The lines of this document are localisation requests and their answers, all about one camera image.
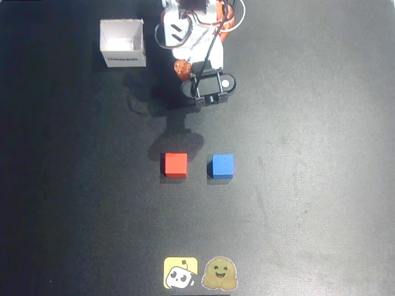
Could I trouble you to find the blue cube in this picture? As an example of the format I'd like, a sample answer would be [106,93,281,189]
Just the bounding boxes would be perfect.
[207,154,235,180]

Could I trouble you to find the white cardboard box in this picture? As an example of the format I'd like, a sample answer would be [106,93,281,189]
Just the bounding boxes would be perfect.
[99,18,147,68]

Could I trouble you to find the red cube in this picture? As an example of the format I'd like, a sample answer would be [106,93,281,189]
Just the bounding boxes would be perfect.
[160,152,189,179]

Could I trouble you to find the black oval webcam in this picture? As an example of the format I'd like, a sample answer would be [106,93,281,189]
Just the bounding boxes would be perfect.
[180,72,238,100]

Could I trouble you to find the yellow robot sticker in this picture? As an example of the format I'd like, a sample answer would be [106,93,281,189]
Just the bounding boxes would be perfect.
[163,256,199,290]

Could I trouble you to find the hugging face emoji sticker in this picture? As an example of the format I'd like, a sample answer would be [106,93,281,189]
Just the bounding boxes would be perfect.
[201,256,238,291]

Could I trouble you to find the black camera cable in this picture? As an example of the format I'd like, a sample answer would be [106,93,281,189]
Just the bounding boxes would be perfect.
[193,0,233,95]

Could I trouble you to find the black camera mount frame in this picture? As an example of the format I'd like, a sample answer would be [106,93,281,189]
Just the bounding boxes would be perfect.
[189,60,231,109]

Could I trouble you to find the dark servo cable loop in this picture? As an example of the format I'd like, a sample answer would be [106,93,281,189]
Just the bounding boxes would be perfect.
[154,22,175,51]

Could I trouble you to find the white cable loop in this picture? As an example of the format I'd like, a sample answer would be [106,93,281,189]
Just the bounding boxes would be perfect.
[215,0,247,33]

